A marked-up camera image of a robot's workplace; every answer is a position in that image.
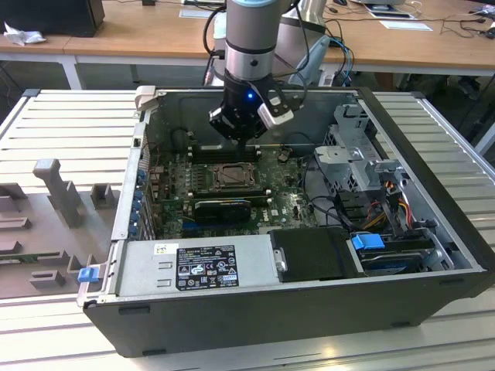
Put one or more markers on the small black block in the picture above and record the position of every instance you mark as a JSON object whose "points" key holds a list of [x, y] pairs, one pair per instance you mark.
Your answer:
{"points": [[149, 2]]}

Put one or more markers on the small white box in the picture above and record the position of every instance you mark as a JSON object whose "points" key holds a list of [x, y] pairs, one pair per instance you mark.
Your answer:
{"points": [[326, 79]]}

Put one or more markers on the dark tablet white rim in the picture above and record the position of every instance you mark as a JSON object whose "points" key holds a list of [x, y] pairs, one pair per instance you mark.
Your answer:
{"points": [[390, 15]]}

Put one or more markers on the grey parts rack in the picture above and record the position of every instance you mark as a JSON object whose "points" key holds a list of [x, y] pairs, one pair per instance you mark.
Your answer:
{"points": [[58, 232]]}

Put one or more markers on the green motherboard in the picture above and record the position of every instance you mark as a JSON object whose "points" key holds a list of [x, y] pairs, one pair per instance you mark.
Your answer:
{"points": [[286, 201]]}

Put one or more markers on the grey power supply unit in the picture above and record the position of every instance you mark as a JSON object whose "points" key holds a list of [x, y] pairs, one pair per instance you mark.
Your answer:
{"points": [[139, 266]]}

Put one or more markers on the disk with blue carrier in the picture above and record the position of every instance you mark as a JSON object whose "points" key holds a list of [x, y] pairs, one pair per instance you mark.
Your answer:
{"points": [[367, 241]]}

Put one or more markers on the crumpled white paper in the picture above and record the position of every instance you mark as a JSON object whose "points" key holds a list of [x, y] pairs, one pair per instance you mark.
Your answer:
{"points": [[23, 36]]}

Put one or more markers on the pale blue paper sheet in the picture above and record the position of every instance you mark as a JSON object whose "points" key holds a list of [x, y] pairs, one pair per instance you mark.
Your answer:
{"points": [[406, 26]]}

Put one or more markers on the grey flat plate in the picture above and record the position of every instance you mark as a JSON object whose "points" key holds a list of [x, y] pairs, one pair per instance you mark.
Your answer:
{"points": [[197, 13]]}

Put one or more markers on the grey metal drive cage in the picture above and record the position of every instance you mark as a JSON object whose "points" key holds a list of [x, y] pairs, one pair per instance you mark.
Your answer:
{"points": [[340, 158]]}

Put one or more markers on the black open PC case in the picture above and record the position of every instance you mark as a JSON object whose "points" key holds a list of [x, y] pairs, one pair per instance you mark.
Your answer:
{"points": [[270, 320]]}

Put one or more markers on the blue slot clip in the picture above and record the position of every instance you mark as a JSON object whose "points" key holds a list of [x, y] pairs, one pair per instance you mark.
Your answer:
{"points": [[142, 175], [138, 197], [134, 228], [136, 211]]}

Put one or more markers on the black box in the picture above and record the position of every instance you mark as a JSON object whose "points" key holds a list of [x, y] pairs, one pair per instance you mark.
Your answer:
{"points": [[50, 17]]}

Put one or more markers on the black plastic shroud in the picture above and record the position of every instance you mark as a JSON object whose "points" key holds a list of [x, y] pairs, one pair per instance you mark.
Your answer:
{"points": [[313, 255]]}

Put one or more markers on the wooden desk white frame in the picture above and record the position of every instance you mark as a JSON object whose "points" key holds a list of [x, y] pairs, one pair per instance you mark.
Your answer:
{"points": [[154, 35]]}

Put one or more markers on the black round cylinder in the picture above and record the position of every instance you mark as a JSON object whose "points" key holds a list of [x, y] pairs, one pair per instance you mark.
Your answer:
{"points": [[179, 139]]}

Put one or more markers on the CPU socket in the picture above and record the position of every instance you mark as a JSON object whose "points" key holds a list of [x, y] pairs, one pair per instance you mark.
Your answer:
{"points": [[251, 185]]}

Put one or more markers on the pale blue teach pendant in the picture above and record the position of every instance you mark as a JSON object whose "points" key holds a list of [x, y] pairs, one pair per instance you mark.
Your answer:
{"points": [[314, 62]]}

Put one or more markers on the blue plastic latch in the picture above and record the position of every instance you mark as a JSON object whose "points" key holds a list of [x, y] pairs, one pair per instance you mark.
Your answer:
{"points": [[87, 275]]}

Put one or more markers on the black graphics card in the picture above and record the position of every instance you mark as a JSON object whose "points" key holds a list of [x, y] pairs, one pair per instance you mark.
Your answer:
{"points": [[222, 212]]}

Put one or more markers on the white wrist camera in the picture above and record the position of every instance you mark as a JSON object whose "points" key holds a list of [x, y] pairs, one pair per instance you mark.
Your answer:
{"points": [[276, 116]]}

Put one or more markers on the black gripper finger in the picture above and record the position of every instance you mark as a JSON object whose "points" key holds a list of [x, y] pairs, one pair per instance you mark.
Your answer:
{"points": [[253, 127], [228, 125]]}

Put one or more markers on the green RAM stick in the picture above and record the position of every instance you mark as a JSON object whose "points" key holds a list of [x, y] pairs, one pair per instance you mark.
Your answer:
{"points": [[15, 258], [232, 192]]}

